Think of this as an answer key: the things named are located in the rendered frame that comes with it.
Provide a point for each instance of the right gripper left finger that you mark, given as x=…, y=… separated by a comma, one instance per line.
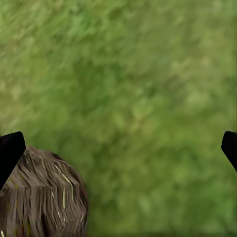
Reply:
x=12, y=147

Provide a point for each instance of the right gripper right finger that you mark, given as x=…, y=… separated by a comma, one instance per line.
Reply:
x=229, y=147

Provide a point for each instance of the wicker basket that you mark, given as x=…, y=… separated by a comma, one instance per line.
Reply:
x=46, y=191

